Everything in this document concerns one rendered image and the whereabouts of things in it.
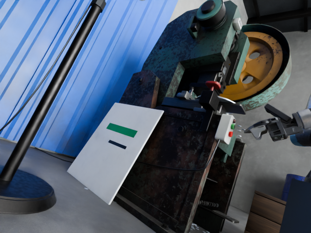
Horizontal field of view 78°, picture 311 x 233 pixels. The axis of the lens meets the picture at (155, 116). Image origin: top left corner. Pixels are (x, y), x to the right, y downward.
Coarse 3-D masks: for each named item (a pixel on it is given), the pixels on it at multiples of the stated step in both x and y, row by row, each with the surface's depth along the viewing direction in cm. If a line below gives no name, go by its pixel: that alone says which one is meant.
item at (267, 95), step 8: (256, 24) 172; (264, 32) 175; (272, 32) 168; (280, 32) 156; (280, 40) 165; (288, 48) 154; (288, 56) 162; (288, 64) 144; (288, 72) 150; (280, 80) 146; (272, 88) 146; (280, 88) 153; (256, 96) 147; (264, 96) 150; (272, 96) 154; (248, 104) 156; (256, 104) 157
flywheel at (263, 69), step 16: (256, 32) 174; (256, 48) 171; (272, 48) 159; (256, 64) 165; (272, 64) 156; (240, 80) 168; (256, 80) 160; (272, 80) 149; (224, 96) 167; (240, 96) 159
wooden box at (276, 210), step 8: (256, 192) 119; (256, 200) 118; (264, 200) 116; (272, 200) 127; (280, 200) 112; (256, 208) 116; (264, 208) 114; (272, 208) 113; (280, 208) 111; (256, 216) 115; (264, 216) 113; (272, 216) 111; (280, 216) 109; (248, 224) 115; (256, 224) 113; (264, 224) 112; (272, 224) 110; (280, 224) 136; (248, 232) 114; (256, 232) 112; (264, 232) 110; (272, 232) 109
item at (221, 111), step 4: (220, 104) 124; (224, 104) 121; (228, 104) 119; (232, 104) 117; (236, 104) 115; (240, 104) 114; (220, 108) 123; (224, 108) 127; (228, 108) 125; (232, 108) 122; (236, 108) 120; (240, 108) 117; (220, 112) 123; (224, 112) 128; (232, 112) 129; (236, 112) 126; (240, 112) 123; (244, 112) 121
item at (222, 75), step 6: (228, 60) 142; (228, 66) 143; (222, 72) 137; (204, 78) 136; (210, 78) 133; (216, 78) 132; (222, 78) 132; (222, 84) 131; (216, 90) 135; (222, 90) 135
